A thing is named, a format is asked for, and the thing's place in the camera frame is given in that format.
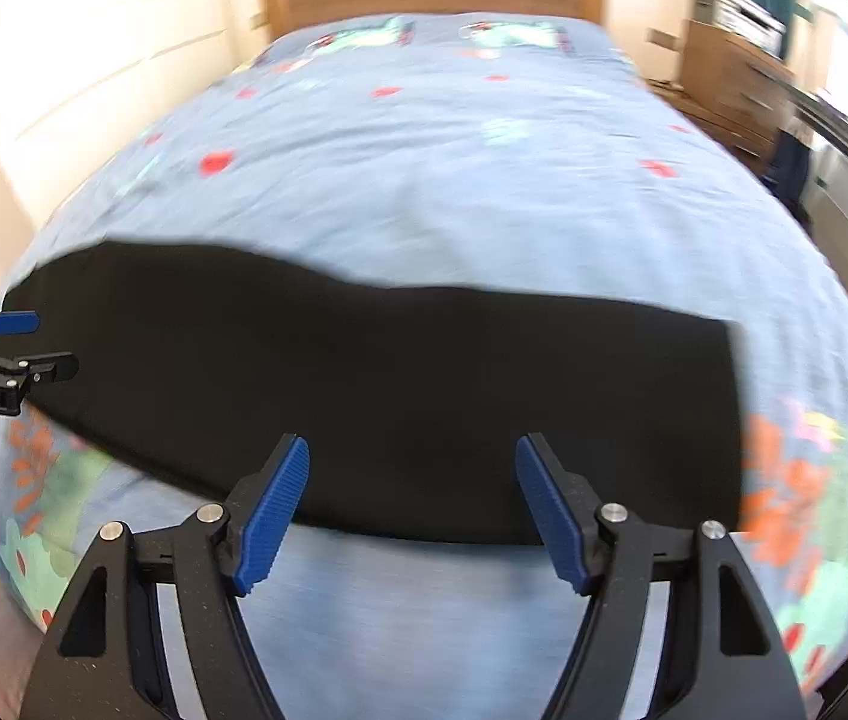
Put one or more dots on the wooden dresser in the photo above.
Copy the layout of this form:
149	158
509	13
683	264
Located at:
731	82

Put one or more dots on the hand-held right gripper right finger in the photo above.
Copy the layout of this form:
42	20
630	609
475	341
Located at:
551	517

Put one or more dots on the black pants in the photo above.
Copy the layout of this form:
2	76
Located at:
356	390

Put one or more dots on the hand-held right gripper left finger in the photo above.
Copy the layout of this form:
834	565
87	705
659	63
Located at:
274	517

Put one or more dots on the black bag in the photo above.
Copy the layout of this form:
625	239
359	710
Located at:
787	165

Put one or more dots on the white printer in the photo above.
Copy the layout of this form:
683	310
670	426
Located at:
739	15

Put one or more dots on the dark-edged desk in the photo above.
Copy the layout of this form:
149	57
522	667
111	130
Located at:
844	136

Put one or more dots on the blue printed bedsheet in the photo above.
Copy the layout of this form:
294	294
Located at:
431	165

